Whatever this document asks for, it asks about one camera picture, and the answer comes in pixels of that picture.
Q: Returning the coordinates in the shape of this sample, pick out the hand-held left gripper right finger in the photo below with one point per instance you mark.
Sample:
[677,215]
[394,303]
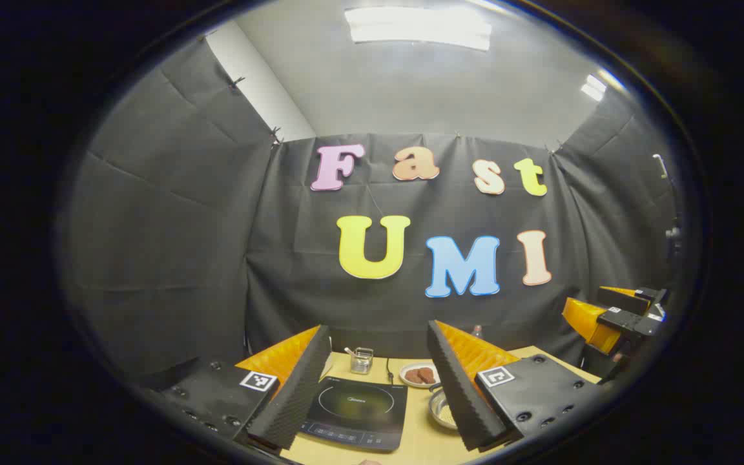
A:
[462,400]

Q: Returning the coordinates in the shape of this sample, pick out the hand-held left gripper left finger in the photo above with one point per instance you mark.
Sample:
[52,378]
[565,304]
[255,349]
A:
[301,394]

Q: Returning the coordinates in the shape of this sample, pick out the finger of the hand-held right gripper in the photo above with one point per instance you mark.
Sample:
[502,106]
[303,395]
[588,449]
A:
[624,323]
[624,300]

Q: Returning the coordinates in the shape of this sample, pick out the black induction cooktop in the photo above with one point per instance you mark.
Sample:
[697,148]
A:
[359,407]

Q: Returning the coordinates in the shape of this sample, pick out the pile of soybeans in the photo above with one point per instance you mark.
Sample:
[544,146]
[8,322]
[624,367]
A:
[448,420]

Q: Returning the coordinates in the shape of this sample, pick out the brown meat slice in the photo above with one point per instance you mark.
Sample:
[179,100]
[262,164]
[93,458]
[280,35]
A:
[413,375]
[427,374]

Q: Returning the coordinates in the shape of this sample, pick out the white round plate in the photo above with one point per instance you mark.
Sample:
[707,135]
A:
[404,378]

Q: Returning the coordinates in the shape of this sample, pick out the black backdrop cloth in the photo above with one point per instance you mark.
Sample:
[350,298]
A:
[178,245]

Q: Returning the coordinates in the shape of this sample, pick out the small ceiling light panel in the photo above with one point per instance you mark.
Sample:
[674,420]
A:
[593,88]

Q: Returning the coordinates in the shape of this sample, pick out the large ceiling light panel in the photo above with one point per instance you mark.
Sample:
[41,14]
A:
[417,26]

